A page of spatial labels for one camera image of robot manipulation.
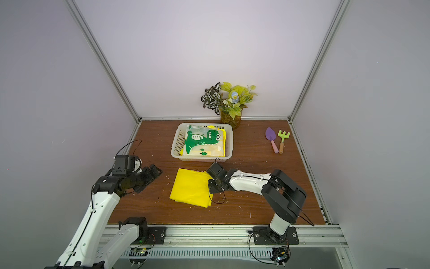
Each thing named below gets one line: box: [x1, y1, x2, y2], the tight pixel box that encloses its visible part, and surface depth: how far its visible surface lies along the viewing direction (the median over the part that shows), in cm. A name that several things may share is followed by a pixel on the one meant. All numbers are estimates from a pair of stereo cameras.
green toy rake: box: [277, 129, 291, 155], surface depth 112 cm
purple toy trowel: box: [265, 127, 279, 154], surface depth 112 cm
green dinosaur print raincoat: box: [182, 124, 224, 157], surface depth 97 cm
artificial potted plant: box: [201, 81, 258, 129], surface depth 102 cm
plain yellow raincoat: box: [169, 168, 214, 208], surface depth 89 cm
